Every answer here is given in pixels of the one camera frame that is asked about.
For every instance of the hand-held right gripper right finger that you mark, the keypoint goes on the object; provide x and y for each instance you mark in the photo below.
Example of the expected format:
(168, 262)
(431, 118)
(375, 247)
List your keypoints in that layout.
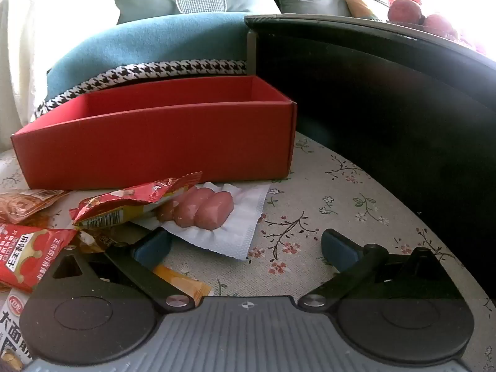
(337, 248)

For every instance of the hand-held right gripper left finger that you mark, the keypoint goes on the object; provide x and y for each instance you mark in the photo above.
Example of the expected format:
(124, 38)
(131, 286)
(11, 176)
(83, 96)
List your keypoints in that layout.
(155, 246)

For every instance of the orange-yellow snack packet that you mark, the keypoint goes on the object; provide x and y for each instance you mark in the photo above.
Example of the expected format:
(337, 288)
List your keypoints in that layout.
(186, 283)

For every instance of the red cartoon-print snack packet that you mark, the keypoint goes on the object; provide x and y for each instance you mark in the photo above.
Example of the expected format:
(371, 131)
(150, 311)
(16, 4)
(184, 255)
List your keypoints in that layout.
(116, 201)

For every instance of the small brown snack packet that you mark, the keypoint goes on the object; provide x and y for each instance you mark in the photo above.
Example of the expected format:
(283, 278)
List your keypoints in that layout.
(93, 240)

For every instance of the clear sausage packet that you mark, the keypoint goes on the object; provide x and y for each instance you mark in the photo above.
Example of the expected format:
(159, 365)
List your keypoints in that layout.
(209, 209)

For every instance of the red cardboard box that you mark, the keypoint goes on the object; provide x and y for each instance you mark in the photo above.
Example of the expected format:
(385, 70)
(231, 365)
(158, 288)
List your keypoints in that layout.
(155, 151)

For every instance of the red white-print snack packet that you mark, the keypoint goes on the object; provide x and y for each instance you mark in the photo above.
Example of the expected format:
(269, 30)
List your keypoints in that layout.
(31, 255)

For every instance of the brown clear snack packet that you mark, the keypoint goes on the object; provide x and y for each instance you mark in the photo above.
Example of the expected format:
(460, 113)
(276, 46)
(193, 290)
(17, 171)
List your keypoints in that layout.
(27, 205)

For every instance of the white stick-print snack packet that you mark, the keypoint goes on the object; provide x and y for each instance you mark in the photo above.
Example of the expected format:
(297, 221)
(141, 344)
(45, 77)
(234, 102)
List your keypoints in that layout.
(9, 325)

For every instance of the floral tablecloth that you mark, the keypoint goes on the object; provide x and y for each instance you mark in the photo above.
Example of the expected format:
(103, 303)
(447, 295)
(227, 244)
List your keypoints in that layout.
(310, 209)

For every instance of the dark table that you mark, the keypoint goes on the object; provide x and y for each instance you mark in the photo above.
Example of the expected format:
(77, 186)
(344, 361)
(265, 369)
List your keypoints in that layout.
(368, 104)

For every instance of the teal houndstooth-trimmed cushion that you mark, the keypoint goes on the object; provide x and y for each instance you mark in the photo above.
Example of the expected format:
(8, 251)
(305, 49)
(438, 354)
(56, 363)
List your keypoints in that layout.
(135, 46)

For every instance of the white blanket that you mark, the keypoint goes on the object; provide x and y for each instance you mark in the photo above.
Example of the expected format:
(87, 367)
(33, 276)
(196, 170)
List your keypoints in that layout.
(38, 46)

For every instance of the yellow patterned pillow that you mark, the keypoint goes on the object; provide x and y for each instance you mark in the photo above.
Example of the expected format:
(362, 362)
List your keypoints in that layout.
(362, 6)

